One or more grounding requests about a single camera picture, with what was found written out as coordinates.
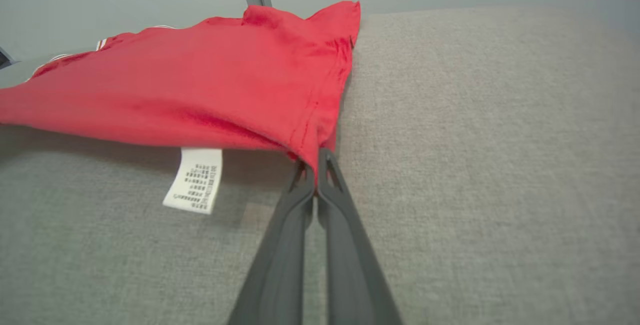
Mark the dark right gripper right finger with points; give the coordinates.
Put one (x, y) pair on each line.
(350, 265)

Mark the red white striped jersey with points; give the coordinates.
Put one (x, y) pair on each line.
(200, 75)

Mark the grey partition end frame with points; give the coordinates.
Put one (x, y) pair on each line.
(5, 59)

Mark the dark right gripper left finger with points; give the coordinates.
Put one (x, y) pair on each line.
(280, 265)

